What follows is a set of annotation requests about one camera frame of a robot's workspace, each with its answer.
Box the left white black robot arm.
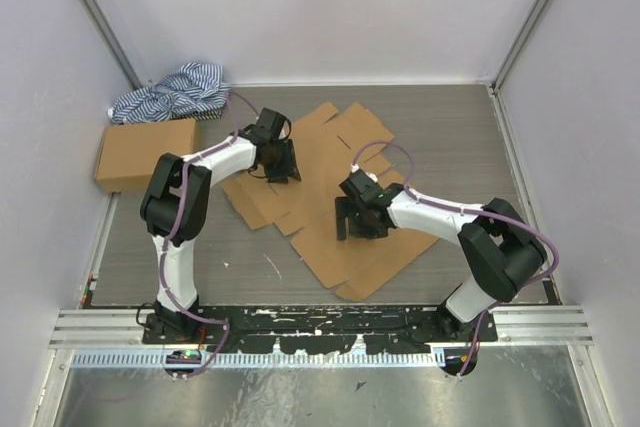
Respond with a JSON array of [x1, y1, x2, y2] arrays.
[[140, 108, 301, 344]]

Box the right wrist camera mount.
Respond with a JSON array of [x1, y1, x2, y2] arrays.
[[350, 163, 379, 183]]

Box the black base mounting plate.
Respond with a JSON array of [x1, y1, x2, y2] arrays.
[[136, 304, 498, 355]]

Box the blue white striped cloth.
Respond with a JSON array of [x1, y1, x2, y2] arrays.
[[107, 62, 231, 125]]

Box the right aluminium frame post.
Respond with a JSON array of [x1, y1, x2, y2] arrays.
[[491, 0, 553, 94]]

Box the aluminium frame post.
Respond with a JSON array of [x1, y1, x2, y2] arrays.
[[79, 0, 143, 89], [491, 0, 553, 94]]

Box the closed brown cardboard box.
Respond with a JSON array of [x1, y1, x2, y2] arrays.
[[94, 119, 198, 193]]

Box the aluminium front rail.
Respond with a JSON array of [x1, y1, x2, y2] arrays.
[[50, 304, 593, 351]]

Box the left aluminium frame post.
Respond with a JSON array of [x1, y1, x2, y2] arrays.
[[79, 0, 143, 89]]

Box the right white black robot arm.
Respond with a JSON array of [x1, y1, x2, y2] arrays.
[[335, 167, 547, 342]]

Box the slotted grey cable duct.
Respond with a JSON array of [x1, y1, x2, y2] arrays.
[[70, 349, 445, 369]]

